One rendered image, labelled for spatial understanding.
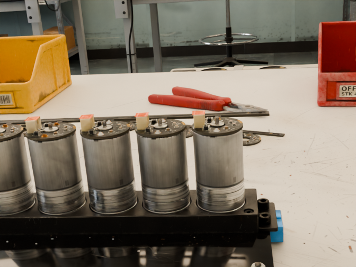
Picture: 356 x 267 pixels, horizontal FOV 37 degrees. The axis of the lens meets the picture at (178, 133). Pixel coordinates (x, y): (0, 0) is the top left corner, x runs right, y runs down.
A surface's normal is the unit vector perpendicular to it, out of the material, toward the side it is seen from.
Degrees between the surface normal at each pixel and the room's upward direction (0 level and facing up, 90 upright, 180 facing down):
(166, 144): 90
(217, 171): 90
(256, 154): 0
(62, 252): 0
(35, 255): 0
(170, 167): 90
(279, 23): 90
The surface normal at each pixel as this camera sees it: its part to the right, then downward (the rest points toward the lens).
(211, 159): -0.32, 0.33
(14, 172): 0.66, 0.20
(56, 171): 0.29, 0.29
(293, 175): -0.07, -0.94
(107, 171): 0.03, 0.33
